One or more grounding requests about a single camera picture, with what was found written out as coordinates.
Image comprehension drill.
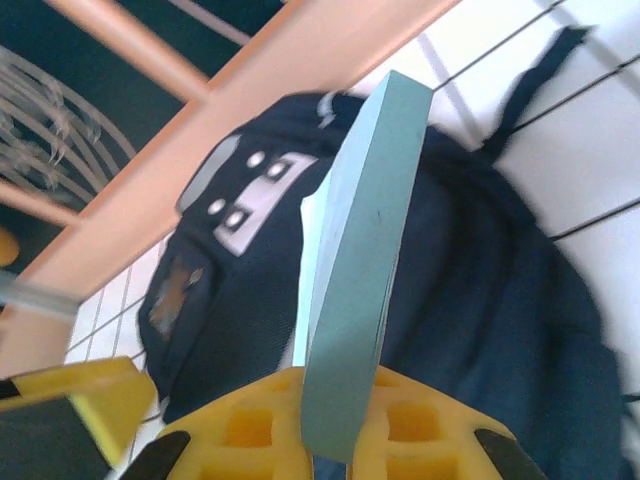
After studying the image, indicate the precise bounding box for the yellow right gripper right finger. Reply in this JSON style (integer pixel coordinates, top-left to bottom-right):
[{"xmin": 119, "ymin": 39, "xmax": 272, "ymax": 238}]
[{"xmin": 349, "ymin": 367, "xmax": 549, "ymax": 480}]

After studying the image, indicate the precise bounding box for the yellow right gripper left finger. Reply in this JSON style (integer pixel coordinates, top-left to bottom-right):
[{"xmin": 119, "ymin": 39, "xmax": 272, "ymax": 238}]
[{"xmin": 117, "ymin": 367, "xmax": 316, "ymax": 480}]

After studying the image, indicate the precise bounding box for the navy blue student backpack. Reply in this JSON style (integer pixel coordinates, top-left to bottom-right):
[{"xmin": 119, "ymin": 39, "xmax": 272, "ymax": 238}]
[{"xmin": 137, "ymin": 24, "xmax": 640, "ymax": 480}]

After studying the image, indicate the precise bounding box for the light teal notebook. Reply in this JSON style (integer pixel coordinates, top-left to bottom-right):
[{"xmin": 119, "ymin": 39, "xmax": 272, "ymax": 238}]
[{"xmin": 292, "ymin": 69, "xmax": 434, "ymax": 464}]

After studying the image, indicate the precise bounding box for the aluminium corner post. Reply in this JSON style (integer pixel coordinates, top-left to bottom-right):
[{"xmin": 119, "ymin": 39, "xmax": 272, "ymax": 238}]
[{"xmin": 0, "ymin": 269, "xmax": 84, "ymax": 320}]

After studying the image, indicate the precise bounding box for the yellow oval feather wall panel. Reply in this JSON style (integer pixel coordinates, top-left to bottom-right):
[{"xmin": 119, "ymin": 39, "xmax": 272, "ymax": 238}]
[{"xmin": 0, "ymin": 202, "xmax": 76, "ymax": 281}]

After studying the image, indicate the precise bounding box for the orange circle leaf wall panel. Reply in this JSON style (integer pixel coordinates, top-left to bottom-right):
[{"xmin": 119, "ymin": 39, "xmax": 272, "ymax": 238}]
[{"xmin": 0, "ymin": 0, "xmax": 189, "ymax": 206}]

